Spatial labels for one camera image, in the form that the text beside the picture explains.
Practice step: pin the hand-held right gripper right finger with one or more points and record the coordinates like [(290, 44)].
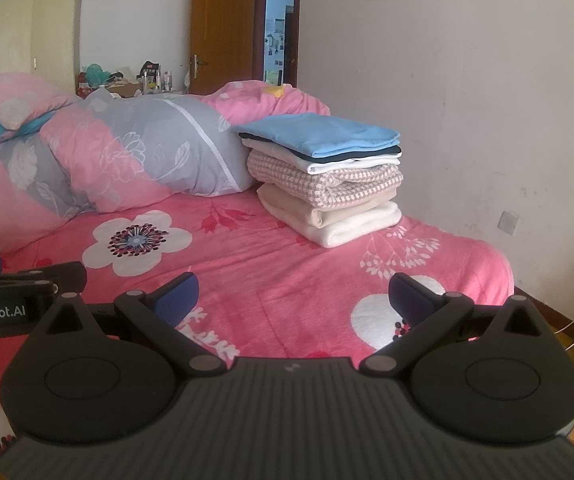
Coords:
[(409, 300)]

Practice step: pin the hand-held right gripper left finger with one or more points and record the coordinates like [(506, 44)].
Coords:
[(177, 300)]

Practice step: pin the light blue t-shirt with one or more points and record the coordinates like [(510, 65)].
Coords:
[(317, 132)]

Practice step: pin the white folded blanket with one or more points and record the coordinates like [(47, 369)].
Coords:
[(347, 232)]

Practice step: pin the pink floral bed sheet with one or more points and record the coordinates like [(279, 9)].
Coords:
[(267, 270)]

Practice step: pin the pink grey floral quilt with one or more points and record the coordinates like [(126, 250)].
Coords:
[(117, 170)]

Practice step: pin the pink checked folded blanket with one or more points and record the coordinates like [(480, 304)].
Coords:
[(327, 185)]

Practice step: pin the beige folded blanket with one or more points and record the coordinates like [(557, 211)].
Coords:
[(287, 205)]

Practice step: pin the black folded garment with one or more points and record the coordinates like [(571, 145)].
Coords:
[(357, 155)]

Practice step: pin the white folded garment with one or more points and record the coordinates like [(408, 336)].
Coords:
[(287, 157)]

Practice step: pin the cardboard box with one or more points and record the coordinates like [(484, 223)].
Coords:
[(122, 90)]

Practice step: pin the teal plastic bag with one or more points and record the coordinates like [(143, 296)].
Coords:
[(94, 75)]

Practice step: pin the black bag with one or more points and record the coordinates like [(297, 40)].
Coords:
[(149, 67)]

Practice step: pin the cream wardrobe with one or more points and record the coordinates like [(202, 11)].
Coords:
[(32, 35)]

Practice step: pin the white refrigerator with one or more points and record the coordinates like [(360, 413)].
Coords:
[(274, 45)]

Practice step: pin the wooden door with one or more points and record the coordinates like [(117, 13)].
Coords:
[(222, 20)]

